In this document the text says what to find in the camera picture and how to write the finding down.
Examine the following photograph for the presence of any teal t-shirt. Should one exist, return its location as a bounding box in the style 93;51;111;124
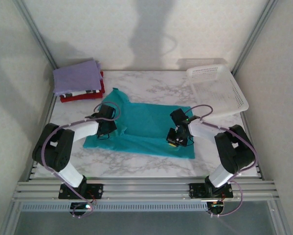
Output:
83;87;196;160

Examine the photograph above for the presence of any folded red t-shirt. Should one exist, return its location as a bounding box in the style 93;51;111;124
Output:
60;70;106;103

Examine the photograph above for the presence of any folded white printed t-shirt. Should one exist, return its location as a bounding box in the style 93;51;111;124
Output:
63;89;101;97

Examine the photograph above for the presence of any folded lilac t-shirt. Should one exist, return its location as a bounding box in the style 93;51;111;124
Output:
52;59;103;96

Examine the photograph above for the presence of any white perforated plastic basket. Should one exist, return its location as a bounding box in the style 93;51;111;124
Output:
186;64;249;116

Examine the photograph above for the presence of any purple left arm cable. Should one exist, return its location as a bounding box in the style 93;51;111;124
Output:
42;102;121;219

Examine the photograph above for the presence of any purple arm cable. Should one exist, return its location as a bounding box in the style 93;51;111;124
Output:
42;102;121;219
184;104;257;218

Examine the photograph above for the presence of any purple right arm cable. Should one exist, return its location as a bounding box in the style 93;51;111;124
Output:
184;104;257;218

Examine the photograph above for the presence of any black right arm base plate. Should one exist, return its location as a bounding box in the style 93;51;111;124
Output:
188;182;233;199

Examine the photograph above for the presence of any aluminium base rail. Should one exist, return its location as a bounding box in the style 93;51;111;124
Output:
13;179;281;203

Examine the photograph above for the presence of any aluminium table side rail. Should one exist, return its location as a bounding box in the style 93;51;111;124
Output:
26;94;58;182
241;112;263;181

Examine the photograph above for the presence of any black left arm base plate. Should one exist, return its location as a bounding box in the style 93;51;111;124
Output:
58;183;104;200

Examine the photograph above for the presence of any grey slotted cable duct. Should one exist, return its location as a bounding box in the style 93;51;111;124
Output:
21;202;208;212

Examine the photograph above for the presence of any aluminium frame post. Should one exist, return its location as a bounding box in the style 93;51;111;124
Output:
230;0;280;75
13;0;58;71

